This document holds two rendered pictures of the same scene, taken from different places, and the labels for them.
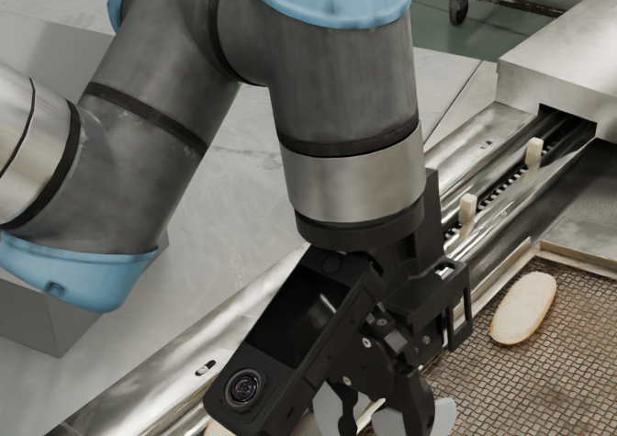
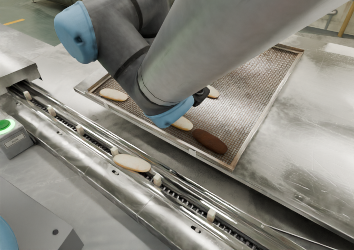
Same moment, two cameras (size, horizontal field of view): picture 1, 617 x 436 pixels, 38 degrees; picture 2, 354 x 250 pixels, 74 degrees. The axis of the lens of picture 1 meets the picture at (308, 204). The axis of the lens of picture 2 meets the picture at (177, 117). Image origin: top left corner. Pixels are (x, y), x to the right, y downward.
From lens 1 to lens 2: 0.58 m
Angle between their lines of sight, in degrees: 70
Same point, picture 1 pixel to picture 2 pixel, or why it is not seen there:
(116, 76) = (139, 45)
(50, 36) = not seen: outside the picture
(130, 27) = (121, 31)
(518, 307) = (115, 93)
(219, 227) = not seen: hidden behind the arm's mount
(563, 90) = (9, 77)
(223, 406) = (201, 96)
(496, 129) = (10, 101)
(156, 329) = (75, 207)
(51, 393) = (105, 242)
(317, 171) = not seen: hidden behind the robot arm
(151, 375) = (116, 189)
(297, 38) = not seen: outside the picture
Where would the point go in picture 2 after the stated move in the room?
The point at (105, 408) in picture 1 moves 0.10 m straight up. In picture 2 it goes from (131, 200) to (124, 172)
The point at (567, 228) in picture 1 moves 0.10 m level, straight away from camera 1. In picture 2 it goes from (79, 87) to (53, 82)
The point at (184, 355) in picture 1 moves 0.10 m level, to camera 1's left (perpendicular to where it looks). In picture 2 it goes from (108, 180) to (100, 224)
